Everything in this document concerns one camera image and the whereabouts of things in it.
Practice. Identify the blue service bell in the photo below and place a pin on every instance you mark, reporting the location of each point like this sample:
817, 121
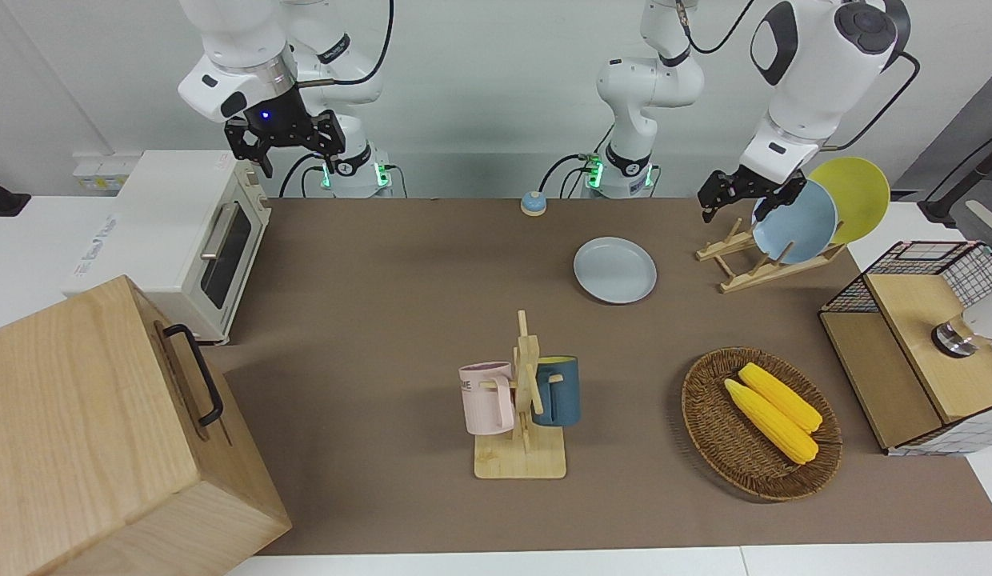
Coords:
533, 205

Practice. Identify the white toaster oven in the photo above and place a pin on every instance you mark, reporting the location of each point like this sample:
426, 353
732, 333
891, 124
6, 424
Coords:
160, 232

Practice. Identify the dark blue mug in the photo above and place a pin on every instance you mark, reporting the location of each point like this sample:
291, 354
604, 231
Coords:
562, 392

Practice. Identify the wooden cabinet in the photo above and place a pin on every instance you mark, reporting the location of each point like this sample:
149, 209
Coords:
80, 432

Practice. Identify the wooden mug tree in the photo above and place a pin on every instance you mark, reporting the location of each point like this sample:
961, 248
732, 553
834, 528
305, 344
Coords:
520, 464

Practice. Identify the pink mug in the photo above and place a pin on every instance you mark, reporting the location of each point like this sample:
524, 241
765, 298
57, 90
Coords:
484, 400

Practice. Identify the brown table mat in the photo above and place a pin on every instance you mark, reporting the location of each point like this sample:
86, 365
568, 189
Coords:
384, 320

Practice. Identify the blue plate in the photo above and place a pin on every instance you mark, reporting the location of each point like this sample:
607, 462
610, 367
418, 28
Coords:
808, 228

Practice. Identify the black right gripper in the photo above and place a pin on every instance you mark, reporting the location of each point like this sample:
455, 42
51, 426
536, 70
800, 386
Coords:
276, 120

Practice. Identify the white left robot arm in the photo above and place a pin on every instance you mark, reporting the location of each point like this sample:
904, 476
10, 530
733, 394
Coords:
816, 72

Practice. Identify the white silver cylindrical device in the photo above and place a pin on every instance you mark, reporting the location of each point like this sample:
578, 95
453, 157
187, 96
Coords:
956, 338

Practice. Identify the black chair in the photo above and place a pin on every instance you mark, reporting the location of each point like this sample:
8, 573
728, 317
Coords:
972, 204

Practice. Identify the gray plate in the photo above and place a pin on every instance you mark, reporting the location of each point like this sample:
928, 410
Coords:
614, 270

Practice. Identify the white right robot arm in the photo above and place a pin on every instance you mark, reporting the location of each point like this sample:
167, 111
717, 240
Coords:
240, 48

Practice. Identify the yellow corn cob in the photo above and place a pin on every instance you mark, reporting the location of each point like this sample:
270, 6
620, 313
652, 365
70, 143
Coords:
784, 398
768, 420

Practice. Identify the brown wicker basket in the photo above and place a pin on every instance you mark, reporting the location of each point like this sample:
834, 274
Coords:
724, 440

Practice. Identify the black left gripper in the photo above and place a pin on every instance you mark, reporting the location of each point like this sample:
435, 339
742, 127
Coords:
760, 184

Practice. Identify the black stand foot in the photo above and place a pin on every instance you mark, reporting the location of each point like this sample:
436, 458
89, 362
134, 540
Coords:
0, 200

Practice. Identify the yellow plate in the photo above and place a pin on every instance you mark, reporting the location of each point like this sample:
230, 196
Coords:
860, 192

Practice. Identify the wooden plate rack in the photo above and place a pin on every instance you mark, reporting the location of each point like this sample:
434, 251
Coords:
772, 270

